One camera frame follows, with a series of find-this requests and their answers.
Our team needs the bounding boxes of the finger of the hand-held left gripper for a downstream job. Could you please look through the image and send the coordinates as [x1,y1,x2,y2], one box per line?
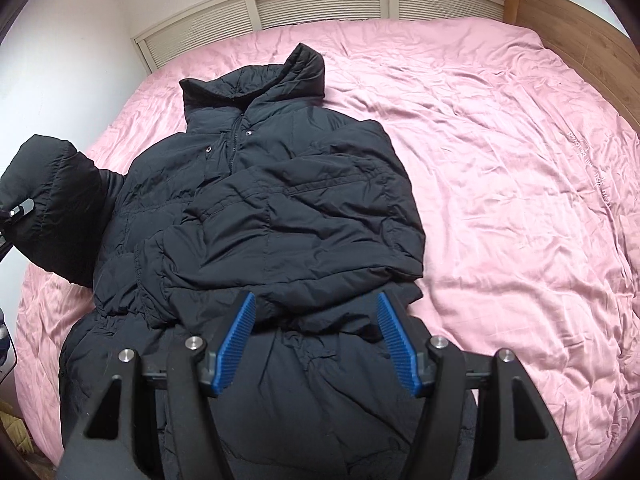
[0,199,37,221]

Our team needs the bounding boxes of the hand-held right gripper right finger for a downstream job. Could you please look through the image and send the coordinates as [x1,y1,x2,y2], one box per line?
[376,291,579,480]

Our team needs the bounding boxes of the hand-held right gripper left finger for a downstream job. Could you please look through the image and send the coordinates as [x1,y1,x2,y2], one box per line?
[57,291,258,480]

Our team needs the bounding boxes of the black puffer jacket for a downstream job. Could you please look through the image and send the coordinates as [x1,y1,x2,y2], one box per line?
[0,42,481,480]

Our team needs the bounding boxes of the pink bed cover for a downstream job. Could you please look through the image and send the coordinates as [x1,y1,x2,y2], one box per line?
[15,15,640,480]

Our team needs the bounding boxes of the wooden headboard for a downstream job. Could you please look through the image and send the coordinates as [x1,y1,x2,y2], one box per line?
[502,0,640,126]

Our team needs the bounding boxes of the white louvred wall panel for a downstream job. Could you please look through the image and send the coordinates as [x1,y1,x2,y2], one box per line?
[131,0,507,75]

